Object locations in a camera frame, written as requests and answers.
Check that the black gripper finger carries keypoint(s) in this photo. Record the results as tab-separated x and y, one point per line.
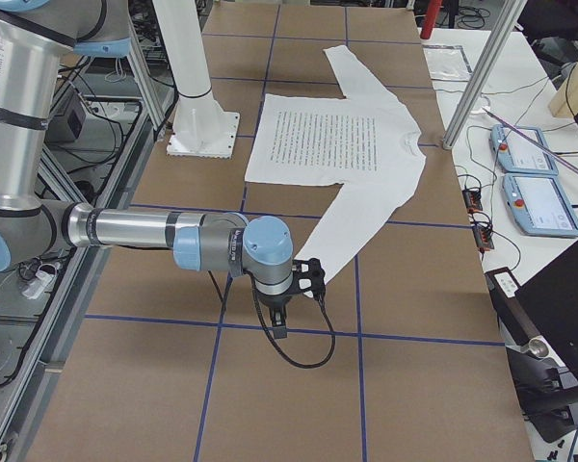
278	324

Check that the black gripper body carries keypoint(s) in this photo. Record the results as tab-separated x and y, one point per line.
275	301

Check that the white long-sleeve printed shirt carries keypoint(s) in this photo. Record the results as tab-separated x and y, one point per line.
366	142

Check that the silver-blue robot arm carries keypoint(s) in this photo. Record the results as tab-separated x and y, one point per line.
34	37

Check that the lower orange circuit board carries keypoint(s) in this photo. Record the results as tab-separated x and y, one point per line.
482	238

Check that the orange circuit board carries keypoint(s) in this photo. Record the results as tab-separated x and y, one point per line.
472	200
482	238

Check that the upper orange circuit board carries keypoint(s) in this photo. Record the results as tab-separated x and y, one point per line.
472	200

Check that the black box white label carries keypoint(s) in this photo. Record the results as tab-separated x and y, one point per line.
502	287

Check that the lower blue teach pendant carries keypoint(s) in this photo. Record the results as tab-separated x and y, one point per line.
539	206

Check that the blue teach pendant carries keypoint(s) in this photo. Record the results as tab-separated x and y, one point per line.
539	206
514	154

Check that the upper blue teach pendant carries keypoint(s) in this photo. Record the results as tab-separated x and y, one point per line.
514	154

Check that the black laptop computer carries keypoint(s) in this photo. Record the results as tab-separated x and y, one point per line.
550	299

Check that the clear plastic bag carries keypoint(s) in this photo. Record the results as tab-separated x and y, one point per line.
447	62

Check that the red cylinder object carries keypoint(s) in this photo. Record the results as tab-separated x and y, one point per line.
430	18

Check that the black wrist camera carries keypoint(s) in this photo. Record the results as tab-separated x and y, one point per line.
308	278

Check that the aluminium frame post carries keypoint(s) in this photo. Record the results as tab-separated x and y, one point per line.
495	43

